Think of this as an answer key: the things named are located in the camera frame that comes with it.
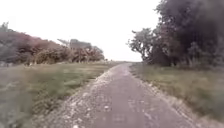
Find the grey asphalt path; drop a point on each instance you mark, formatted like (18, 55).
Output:
(123, 100)

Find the row of bushy trees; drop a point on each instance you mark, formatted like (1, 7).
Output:
(43, 50)

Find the grass verge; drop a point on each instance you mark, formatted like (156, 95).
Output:
(186, 85)

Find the grass field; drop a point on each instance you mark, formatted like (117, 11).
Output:
(36, 86)

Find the dark wood of trees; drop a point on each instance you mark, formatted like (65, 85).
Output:
(190, 33)

